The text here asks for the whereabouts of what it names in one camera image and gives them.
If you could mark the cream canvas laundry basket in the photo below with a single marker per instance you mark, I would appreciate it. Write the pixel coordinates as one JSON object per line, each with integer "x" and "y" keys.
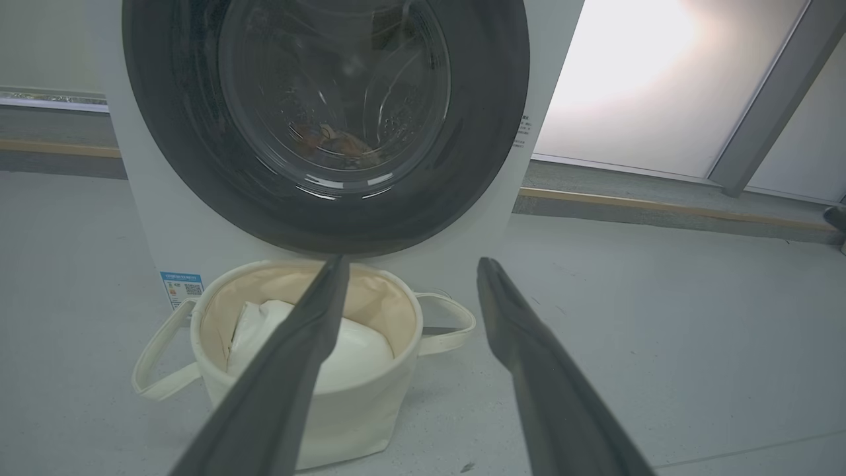
{"x": 357, "y": 423}

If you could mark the blue energy label sticker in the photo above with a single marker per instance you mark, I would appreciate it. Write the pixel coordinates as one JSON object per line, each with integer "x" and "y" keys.
{"x": 182, "y": 287}

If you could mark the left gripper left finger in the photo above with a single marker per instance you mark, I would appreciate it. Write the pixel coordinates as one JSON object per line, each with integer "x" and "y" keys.
{"x": 277, "y": 396}

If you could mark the black glass washer door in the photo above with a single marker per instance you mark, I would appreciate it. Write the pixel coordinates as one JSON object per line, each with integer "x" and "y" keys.
{"x": 172, "y": 132}

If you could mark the blue cartoon print garment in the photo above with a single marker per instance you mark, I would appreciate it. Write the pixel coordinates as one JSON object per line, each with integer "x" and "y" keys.
{"x": 337, "y": 142}

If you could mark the white front-load washing machine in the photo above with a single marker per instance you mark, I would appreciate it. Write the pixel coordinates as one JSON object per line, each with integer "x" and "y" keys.
{"x": 165, "y": 231}

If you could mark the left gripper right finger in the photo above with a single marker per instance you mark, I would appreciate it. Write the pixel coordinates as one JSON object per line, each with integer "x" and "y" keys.
{"x": 562, "y": 410}

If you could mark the white cloth basket filling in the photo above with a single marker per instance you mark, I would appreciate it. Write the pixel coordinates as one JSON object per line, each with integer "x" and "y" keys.
{"x": 357, "y": 357}

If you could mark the grey metal window post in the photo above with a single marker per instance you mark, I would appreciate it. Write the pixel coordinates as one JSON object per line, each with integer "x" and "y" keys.
{"x": 773, "y": 99}

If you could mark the wooden floor edge strip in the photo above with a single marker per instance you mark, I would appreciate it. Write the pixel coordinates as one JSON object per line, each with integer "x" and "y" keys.
{"x": 661, "y": 206}

